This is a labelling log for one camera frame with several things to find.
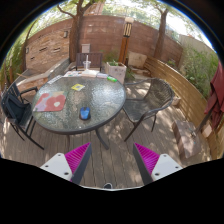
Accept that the forked tree trunk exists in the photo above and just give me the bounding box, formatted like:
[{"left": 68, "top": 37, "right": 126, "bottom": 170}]
[{"left": 56, "top": 0, "right": 98, "bottom": 63}]

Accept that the wooden garden lamp post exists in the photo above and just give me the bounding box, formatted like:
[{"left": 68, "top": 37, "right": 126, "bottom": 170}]
[{"left": 118, "top": 17, "right": 135, "bottom": 66}]

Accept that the stone raised planter bed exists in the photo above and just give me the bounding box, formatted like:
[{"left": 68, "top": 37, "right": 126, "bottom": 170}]
[{"left": 18, "top": 58, "right": 71, "bottom": 93}]

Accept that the black slatted chair with bag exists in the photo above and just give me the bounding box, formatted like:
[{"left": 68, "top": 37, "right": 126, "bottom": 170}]
[{"left": 0, "top": 82, "right": 45, "bottom": 151}]

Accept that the blue computer mouse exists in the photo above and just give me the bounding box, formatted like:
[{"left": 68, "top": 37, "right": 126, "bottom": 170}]
[{"left": 79, "top": 106, "right": 92, "bottom": 121}]

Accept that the brown wicker patio chair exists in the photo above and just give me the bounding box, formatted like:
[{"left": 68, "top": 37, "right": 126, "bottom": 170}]
[{"left": 122, "top": 77, "right": 176, "bottom": 143}]

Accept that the colourful open magazine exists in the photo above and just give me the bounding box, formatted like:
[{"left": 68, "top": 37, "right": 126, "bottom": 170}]
[{"left": 63, "top": 70, "right": 83, "bottom": 79}]

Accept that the yellow square card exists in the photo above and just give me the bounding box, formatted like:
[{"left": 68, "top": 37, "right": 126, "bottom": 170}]
[{"left": 70, "top": 83, "right": 86, "bottom": 92}]

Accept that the slender tree trunk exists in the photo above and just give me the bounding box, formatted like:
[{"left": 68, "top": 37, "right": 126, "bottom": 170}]
[{"left": 151, "top": 4, "right": 171, "bottom": 61}]

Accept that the dark wooden slatted chair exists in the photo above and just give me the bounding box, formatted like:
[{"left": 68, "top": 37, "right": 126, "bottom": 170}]
[{"left": 75, "top": 51, "right": 104, "bottom": 72}]

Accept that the white book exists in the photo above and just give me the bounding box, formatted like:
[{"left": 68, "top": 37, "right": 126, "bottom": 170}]
[{"left": 80, "top": 69, "right": 100, "bottom": 78}]

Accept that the clear plastic cup with straw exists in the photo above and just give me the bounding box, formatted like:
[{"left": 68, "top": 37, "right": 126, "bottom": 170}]
[{"left": 82, "top": 54, "right": 92, "bottom": 72}]

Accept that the floral mouse pad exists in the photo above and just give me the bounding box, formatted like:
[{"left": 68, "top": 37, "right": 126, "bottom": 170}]
[{"left": 32, "top": 90, "right": 69, "bottom": 113}]

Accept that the square stone slab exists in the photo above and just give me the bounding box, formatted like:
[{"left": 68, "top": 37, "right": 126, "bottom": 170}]
[{"left": 128, "top": 51, "right": 148, "bottom": 69}]

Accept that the red folded patio umbrella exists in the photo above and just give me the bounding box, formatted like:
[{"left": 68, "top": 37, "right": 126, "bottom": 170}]
[{"left": 203, "top": 61, "right": 224, "bottom": 133}]

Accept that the grey wall utility box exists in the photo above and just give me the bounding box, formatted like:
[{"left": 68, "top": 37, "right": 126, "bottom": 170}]
[{"left": 81, "top": 43, "right": 91, "bottom": 54}]

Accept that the white square planter box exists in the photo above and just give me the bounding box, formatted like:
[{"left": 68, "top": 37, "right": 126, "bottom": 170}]
[{"left": 105, "top": 60, "right": 128, "bottom": 85}]

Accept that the black and white patterned sheet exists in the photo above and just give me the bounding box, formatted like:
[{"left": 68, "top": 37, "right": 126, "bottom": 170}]
[{"left": 47, "top": 74, "right": 64, "bottom": 85}]

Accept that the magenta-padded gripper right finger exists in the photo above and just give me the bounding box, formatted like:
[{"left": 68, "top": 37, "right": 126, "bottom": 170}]
[{"left": 132, "top": 142, "right": 184, "bottom": 186}]

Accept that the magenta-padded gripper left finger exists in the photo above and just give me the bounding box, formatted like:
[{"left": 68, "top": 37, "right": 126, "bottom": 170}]
[{"left": 39, "top": 142, "right": 93, "bottom": 185}]

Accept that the stone paver block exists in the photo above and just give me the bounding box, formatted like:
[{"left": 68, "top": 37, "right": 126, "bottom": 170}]
[{"left": 171, "top": 119, "right": 203, "bottom": 160}]

